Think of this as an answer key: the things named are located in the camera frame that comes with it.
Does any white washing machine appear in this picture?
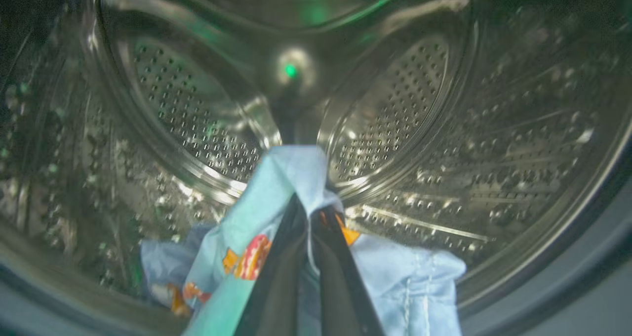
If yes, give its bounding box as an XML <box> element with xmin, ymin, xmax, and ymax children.
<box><xmin>0</xmin><ymin>143</ymin><xmax>632</xmax><ymax>336</ymax></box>

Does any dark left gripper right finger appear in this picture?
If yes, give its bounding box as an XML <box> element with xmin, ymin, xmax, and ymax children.
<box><xmin>310</xmin><ymin>209</ymin><xmax>386</xmax><ymax>336</ymax></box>

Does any blue patterned garment cream lining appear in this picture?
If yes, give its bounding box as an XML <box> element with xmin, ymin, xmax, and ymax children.
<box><xmin>140</xmin><ymin>222</ymin><xmax>218</xmax><ymax>318</ymax></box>

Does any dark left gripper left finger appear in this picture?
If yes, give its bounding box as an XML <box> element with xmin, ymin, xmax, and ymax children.
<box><xmin>234</xmin><ymin>195</ymin><xmax>310</xmax><ymax>336</ymax></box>

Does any steel washing machine drum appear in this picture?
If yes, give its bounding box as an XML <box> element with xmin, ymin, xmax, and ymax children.
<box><xmin>0</xmin><ymin>0</ymin><xmax>632</xmax><ymax>322</ymax></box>

